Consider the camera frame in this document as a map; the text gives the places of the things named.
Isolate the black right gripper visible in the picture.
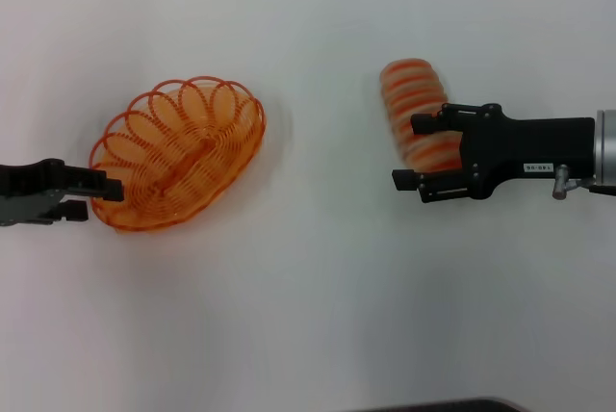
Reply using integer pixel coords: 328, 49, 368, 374
392, 103, 598, 204

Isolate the orange striped bread roll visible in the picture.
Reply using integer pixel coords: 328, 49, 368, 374
378, 58, 466, 175

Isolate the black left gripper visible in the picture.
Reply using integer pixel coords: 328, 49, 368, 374
0, 158, 125, 226

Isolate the orange wire basket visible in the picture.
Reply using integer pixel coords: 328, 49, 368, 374
88, 75, 268, 235

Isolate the dark rounded robot base edge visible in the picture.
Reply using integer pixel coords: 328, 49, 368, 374
346, 397, 521, 412

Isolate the silver elbow connector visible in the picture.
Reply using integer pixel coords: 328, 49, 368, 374
552, 165, 598, 199

